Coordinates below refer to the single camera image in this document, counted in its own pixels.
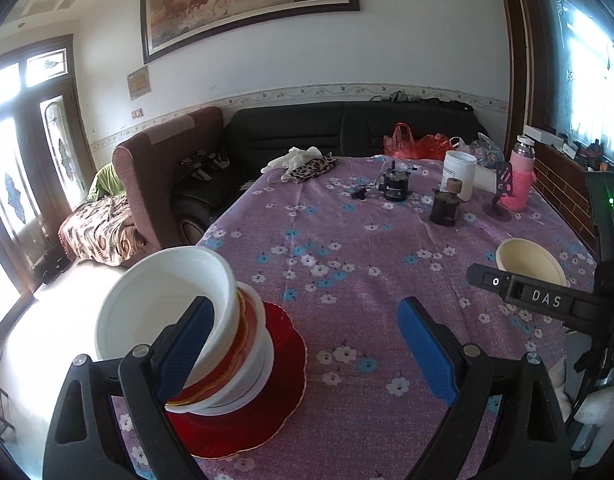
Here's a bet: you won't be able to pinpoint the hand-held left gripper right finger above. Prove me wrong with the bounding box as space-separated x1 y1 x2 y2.
397 296 574 480

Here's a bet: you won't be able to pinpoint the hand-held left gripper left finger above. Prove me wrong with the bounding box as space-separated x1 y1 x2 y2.
42 296 216 480

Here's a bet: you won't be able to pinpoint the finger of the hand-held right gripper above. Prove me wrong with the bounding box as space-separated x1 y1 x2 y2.
466 262 514 295

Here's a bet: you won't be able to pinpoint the cream bowl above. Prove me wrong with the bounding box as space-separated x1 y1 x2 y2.
496 238 566 288

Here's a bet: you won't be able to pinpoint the small red plate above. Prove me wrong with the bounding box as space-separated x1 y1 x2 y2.
167 290 250 407

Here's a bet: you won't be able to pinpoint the large white bowl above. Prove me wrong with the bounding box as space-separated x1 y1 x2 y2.
189 332 276 417

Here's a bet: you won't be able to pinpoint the large red plate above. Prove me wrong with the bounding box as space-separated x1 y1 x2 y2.
164 301 308 460

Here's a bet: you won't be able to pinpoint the person's right hand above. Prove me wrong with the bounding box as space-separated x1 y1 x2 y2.
577 380 614 426

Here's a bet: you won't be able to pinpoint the dark phone stand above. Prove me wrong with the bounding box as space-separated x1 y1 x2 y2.
484 165 516 222

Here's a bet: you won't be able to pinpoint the dark jar with cork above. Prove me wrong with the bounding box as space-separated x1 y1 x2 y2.
430 177 462 226

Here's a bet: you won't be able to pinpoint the white box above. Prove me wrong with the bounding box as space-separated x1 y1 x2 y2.
474 165 502 192

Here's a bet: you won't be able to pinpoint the pink bottle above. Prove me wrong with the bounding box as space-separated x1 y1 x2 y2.
502 135 538 212

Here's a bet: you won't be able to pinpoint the wooden cabinet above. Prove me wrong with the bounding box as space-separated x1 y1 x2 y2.
524 135 612 261

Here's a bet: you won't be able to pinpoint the white jar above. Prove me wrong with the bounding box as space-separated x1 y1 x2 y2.
442 151 478 202

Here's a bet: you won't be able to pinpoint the purple floral tablecloth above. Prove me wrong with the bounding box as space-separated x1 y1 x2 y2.
109 155 600 480

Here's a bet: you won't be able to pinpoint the clear plastic bag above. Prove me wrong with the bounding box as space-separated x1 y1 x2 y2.
449 132 506 170

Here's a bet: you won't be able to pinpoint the black round device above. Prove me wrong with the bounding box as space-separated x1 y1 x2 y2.
377 161 418 202

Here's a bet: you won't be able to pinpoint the patterned blanket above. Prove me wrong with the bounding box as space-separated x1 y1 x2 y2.
58 195 152 267

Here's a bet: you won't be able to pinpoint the dark shoes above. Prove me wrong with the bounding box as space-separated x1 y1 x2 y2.
39 250 70 286

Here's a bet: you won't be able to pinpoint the red plastic bag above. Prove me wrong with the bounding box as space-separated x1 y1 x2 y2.
383 122 454 161

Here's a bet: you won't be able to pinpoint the brown armchair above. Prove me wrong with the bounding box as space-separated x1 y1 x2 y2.
112 106 225 262

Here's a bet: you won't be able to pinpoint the green cushion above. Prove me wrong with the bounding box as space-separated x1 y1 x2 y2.
87 164 126 204

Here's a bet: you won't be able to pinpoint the black gear on sofa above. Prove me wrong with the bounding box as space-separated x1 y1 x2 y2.
182 149 232 182

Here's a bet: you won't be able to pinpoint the dark clothes on sofa back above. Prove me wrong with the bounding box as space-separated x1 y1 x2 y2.
372 91 474 112

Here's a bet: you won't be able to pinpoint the leopard print pouch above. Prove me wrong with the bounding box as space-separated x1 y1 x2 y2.
282 156 339 184

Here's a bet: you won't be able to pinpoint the white gloves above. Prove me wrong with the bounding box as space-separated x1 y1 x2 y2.
261 146 322 176

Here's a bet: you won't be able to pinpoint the window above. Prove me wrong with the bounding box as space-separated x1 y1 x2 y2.
529 0 614 161

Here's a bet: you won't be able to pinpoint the black sofa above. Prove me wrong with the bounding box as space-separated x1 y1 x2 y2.
172 101 490 242

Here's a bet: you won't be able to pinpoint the wooden glass door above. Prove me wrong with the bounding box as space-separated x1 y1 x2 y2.
0 35 96 322

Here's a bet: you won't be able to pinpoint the framed painting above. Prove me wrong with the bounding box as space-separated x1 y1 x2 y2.
139 0 362 65

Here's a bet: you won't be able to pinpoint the wall plaque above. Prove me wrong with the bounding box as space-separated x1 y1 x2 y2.
127 66 152 101

